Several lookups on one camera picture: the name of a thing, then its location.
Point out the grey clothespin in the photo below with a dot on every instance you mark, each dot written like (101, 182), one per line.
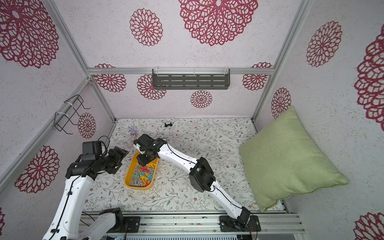
(136, 182)

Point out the purple bunny figurine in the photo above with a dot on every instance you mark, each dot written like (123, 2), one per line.
(133, 133)

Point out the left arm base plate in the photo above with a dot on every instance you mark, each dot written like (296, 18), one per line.
(131, 224)

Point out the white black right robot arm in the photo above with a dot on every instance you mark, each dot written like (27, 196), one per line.
(201, 176)

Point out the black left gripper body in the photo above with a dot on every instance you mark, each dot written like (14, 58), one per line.
(109, 163)

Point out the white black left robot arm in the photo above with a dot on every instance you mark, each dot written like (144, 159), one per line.
(80, 177)

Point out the black wire wall rack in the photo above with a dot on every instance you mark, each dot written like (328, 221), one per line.
(62, 119)

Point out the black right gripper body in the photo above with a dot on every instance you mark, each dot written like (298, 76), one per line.
(144, 156)

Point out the yellow storage box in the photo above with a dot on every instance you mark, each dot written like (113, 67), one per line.
(131, 169)

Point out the grey wall shelf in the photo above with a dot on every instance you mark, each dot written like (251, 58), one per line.
(191, 79)

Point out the yellow clothespin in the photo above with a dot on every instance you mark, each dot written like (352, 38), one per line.
(152, 165)
(144, 179)

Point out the green pillow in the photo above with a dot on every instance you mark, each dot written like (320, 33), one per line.
(282, 160)

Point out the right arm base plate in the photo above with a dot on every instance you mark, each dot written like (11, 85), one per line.
(228, 224)

